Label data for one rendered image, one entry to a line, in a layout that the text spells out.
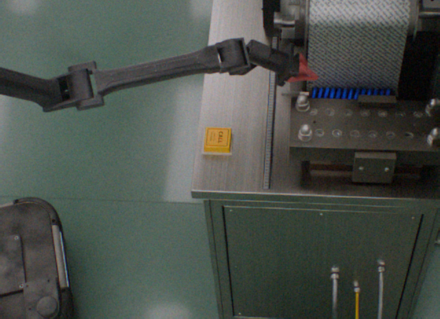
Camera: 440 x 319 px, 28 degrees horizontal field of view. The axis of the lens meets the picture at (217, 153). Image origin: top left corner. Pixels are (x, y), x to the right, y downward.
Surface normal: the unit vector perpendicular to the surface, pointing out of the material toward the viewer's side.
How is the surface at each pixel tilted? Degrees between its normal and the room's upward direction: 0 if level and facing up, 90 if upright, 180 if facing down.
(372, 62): 90
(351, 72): 90
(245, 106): 0
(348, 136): 0
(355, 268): 90
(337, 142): 0
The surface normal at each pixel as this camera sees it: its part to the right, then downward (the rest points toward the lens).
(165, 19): -0.06, -0.58
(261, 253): -0.08, 0.81
